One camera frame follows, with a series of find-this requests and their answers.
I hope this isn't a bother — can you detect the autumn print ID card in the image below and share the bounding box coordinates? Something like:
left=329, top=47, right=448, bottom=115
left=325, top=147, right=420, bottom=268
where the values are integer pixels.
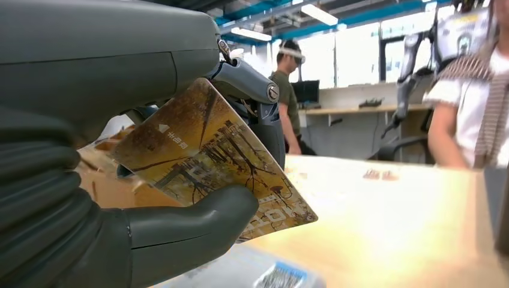
left=109, top=77, right=319, bottom=244

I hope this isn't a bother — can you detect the person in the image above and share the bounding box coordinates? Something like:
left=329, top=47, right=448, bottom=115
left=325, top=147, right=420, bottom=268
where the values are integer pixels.
left=422, top=0, right=509, bottom=170
left=270, top=40, right=317, bottom=157

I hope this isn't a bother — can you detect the grey card reader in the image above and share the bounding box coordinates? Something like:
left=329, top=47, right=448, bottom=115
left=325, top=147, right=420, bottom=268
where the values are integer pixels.
left=151, top=243, right=328, bottom=288

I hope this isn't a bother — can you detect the ceiling light panel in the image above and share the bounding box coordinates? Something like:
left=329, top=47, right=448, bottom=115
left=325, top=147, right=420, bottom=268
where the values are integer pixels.
left=230, top=26, right=273, bottom=43
left=301, top=3, right=340, bottom=27

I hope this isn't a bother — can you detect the white headset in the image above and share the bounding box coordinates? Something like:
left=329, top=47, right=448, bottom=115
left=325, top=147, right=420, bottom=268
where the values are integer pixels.
left=277, top=47, right=306, bottom=64

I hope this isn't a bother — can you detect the black monitor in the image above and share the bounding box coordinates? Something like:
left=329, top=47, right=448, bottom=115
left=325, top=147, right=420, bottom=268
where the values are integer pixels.
left=291, top=80, right=321, bottom=105

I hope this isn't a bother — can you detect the white workbench wood top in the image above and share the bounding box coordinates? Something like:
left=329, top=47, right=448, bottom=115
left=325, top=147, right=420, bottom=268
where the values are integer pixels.
left=298, top=81, right=434, bottom=160

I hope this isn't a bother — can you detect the dark tool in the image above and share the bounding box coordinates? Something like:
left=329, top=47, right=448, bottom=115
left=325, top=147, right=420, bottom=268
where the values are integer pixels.
left=358, top=97, right=385, bottom=109

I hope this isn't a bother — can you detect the black office chair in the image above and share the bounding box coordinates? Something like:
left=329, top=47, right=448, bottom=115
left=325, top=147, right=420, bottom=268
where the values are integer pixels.
left=375, top=109, right=435, bottom=164

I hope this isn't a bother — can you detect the grey humanoid robot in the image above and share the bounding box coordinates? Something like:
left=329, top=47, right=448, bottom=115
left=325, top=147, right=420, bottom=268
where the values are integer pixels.
left=381, top=0, right=496, bottom=140

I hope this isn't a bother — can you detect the grey laptop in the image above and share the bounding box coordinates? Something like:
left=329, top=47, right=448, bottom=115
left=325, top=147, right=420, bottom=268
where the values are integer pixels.
left=483, top=164, right=509, bottom=257

